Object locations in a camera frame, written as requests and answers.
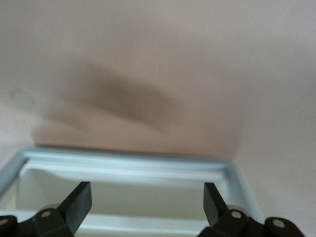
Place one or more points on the white plastic tray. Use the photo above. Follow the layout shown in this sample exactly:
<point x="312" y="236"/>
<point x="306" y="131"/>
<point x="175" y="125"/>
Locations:
<point x="123" y="163"/>

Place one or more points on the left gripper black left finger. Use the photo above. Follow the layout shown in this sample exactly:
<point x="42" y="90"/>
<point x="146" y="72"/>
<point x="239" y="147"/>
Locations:
<point x="79" y="205"/>

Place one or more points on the white drawer cabinet housing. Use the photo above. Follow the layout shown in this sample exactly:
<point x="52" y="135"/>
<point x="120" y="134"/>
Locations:
<point x="143" y="223"/>

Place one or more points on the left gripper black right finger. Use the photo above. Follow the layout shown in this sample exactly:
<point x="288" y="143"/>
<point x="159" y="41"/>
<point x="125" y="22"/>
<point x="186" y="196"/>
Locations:
<point x="213" y="205"/>

